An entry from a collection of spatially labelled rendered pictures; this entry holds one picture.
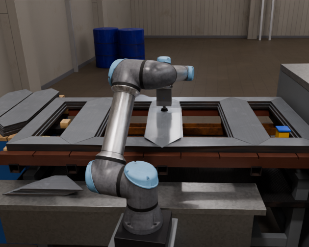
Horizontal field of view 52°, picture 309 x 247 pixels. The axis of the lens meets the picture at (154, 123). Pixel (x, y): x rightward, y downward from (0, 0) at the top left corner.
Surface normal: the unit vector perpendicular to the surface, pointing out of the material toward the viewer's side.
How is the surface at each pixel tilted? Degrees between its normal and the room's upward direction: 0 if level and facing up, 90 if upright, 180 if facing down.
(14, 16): 90
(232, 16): 90
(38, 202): 0
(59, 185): 0
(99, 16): 90
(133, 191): 87
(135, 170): 8
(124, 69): 51
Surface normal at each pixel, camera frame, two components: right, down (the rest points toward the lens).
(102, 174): -0.19, -0.32
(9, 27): -0.18, 0.39
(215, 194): -0.02, -0.92
